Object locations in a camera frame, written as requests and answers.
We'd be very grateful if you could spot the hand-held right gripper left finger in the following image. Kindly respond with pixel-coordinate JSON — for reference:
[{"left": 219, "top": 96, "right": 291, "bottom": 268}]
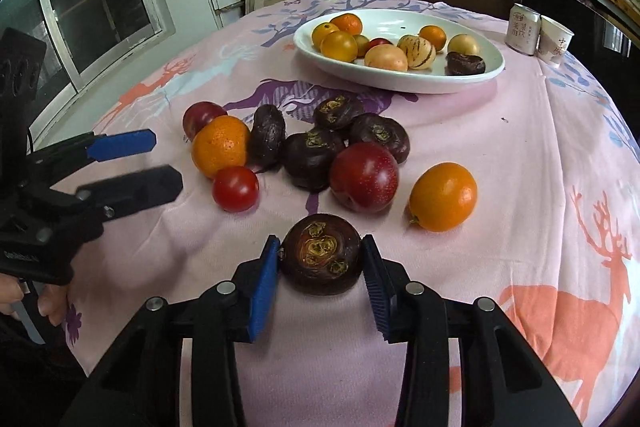
[{"left": 75, "top": 234, "right": 282, "bottom": 427}]

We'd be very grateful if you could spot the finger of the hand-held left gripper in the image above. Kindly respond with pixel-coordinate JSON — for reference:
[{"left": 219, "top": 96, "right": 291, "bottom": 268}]
[
  {"left": 75, "top": 165, "right": 184, "bottom": 223},
  {"left": 29, "top": 129, "right": 157, "bottom": 181}
]

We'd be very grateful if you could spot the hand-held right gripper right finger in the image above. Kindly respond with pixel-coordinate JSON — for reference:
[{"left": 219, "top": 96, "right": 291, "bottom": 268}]
[{"left": 361, "top": 234, "right": 583, "bottom": 427}]

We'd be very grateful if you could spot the large orange mandarin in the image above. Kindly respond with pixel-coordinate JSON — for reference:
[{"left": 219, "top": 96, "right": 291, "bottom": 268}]
[
  {"left": 192, "top": 115, "right": 250, "bottom": 179},
  {"left": 330, "top": 13, "right": 363, "bottom": 36}
]

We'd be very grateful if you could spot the white oval plate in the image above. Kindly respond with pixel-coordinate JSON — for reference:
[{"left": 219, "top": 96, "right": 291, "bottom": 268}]
[{"left": 293, "top": 9, "right": 506, "bottom": 95}]

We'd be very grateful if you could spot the small orange kumquat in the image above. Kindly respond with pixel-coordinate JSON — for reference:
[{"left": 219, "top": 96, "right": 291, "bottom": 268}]
[
  {"left": 419, "top": 25, "right": 447, "bottom": 52},
  {"left": 311, "top": 22, "right": 339, "bottom": 49},
  {"left": 408, "top": 162, "right": 478, "bottom": 233}
]

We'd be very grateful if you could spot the pale orange oval fruit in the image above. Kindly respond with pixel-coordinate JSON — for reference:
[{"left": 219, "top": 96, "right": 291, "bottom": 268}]
[{"left": 364, "top": 44, "right": 409, "bottom": 72}]

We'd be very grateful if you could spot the yellow tomato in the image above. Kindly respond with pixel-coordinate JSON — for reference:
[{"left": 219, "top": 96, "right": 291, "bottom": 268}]
[{"left": 320, "top": 30, "right": 359, "bottom": 62}]

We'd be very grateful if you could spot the striped yellow pepino melon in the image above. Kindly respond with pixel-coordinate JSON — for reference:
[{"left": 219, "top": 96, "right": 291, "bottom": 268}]
[{"left": 397, "top": 34, "right": 437, "bottom": 70}]

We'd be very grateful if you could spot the small yellow round fruit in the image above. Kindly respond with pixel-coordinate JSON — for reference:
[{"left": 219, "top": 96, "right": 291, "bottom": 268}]
[{"left": 447, "top": 34, "right": 481, "bottom": 56}]

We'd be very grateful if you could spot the person's left hand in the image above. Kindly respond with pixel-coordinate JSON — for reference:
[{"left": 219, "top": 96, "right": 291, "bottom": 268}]
[{"left": 0, "top": 275, "right": 69, "bottom": 328}]

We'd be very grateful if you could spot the red plum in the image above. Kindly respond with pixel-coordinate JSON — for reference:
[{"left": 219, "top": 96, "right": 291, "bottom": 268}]
[
  {"left": 182, "top": 101, "right": 229, "bottom": 140},
  {"left": 329, "top": 142, "right": 400, "bottom": 214}
]

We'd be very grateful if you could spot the pink deer print tablecloth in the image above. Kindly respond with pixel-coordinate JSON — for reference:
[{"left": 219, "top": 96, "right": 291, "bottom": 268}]
[{"left": 47, "top": 0, "right": 640, "bottom": 427}]

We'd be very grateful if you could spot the silver drink can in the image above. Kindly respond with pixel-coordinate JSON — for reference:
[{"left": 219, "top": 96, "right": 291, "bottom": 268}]
[{"left": 505, "top": 3, "right": 542, "bottom": 56}]

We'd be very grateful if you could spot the white paper cup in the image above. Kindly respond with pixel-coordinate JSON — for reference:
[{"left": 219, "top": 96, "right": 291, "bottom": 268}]
[{"left": 537, "top": 16, "right": 575, "bottom": 67}]

